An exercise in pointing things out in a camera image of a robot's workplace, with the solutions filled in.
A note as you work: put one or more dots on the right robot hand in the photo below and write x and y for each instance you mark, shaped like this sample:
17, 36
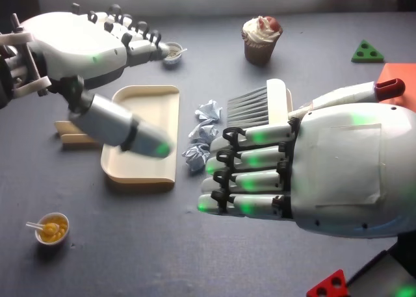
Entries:
341, 167

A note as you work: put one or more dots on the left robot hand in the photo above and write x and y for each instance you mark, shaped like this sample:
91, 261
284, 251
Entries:
74, 43

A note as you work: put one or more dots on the cream plastic dustpan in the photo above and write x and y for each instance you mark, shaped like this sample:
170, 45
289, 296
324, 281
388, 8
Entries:
146, 105

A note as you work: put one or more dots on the paper ball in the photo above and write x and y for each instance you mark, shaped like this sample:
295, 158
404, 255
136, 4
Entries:
204, 133
209, 110
195, 157

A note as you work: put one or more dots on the small blue-white bowl with spoon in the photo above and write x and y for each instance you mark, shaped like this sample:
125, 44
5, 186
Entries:
172, 55

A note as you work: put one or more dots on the orange box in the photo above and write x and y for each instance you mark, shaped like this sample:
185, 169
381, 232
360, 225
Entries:
399, 72

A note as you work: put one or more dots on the green triangle block with holes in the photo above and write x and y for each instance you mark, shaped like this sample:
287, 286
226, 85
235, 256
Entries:
367, 58

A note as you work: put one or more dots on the red triangle block with holes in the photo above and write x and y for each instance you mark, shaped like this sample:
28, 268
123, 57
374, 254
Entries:
341, 292

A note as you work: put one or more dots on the toy cupcake with white frosting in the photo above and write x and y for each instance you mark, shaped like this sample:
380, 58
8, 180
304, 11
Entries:
260, 40

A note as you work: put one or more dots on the grey table cloth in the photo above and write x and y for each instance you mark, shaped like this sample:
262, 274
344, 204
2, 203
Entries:
195, 245

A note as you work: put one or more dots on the small bowl of yellow food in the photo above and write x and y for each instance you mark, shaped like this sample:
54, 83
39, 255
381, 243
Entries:
52, 230

